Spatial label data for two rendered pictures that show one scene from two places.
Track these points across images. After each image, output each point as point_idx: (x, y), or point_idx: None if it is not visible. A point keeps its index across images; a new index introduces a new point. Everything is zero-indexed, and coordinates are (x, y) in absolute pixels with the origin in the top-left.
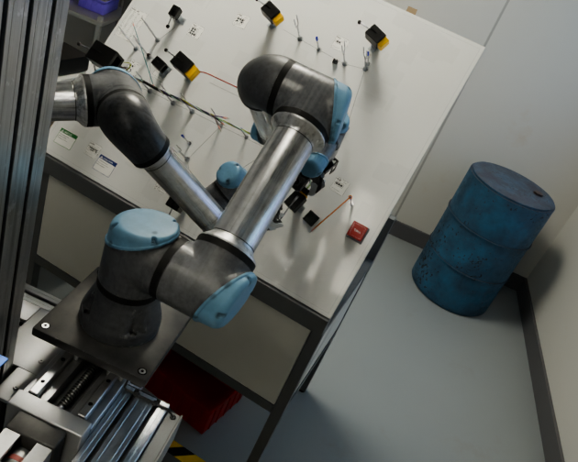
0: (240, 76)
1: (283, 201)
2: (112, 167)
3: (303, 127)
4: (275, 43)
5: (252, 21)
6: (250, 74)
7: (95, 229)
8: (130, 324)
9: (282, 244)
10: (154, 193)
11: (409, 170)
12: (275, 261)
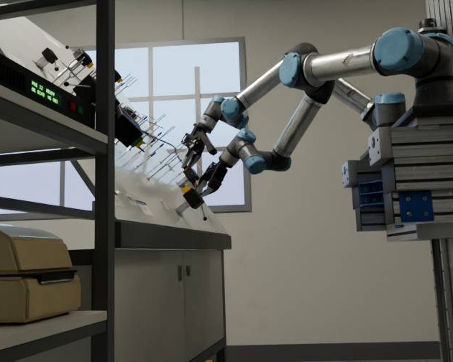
0: (308, 52)
1: (176, 184)
2: (147, 206)
3: None
4: None
5: (62, 67)
6: (314, 49)
7: (149, 294)
8: None
9: (198, 209)
10: (168, 212)
11: (165, 149)
12: (206, 220)
